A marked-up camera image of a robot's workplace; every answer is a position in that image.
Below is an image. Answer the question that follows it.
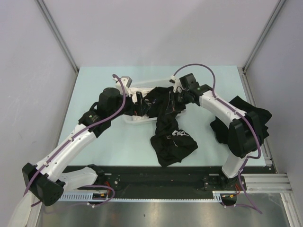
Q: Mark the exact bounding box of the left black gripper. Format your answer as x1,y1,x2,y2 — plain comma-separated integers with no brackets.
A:
109,90,150,120

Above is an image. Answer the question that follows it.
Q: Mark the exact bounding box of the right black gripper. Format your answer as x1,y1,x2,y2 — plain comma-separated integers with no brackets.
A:
166,90,190,114

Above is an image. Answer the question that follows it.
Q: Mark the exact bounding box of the white plastic basket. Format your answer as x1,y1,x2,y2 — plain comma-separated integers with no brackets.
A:
122,79,173,124

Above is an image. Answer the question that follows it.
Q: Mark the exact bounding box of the black printed t shirt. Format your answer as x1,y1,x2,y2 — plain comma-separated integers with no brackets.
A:
144,87,198,167

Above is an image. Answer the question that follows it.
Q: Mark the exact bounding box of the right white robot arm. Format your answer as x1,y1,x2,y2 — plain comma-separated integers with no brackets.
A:
165,73,264,190

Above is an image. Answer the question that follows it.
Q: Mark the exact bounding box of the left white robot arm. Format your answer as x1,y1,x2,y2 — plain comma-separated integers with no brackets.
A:
22,87,151,206

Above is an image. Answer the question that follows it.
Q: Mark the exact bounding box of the stack of folded black shirts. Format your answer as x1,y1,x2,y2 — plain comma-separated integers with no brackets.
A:
210,96,273,145

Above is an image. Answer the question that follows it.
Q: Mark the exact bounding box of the white shirt in basket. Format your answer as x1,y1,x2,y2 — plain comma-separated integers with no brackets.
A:
128,87,154,103

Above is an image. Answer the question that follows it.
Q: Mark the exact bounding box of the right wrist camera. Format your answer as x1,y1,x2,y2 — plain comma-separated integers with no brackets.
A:
169,75,183,93

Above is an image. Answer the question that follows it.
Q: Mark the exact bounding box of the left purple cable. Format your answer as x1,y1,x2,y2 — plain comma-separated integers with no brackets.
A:
23,74,126,209

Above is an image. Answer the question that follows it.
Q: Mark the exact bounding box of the purple cable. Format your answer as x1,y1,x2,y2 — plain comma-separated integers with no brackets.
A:
174,63,262,159
23,74,126,209

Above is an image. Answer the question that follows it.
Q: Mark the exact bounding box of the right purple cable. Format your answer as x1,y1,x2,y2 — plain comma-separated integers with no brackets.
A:
174,63,262,159

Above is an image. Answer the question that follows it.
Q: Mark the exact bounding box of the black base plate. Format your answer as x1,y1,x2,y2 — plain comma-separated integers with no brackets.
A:
63,165,248,201

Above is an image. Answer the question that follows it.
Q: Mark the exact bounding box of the right cable duct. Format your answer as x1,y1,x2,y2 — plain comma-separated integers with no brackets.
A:
214,191,237,204

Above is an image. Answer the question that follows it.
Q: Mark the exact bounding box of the cable duct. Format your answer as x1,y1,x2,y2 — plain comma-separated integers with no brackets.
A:
59,192,109,202
214,191,237,204

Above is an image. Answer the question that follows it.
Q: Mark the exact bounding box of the left cable duct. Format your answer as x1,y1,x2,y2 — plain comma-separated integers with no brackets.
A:
59,192,109,202

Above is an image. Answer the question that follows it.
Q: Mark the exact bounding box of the aluminium frame rail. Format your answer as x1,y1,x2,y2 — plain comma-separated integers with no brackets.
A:
243,174,293,193

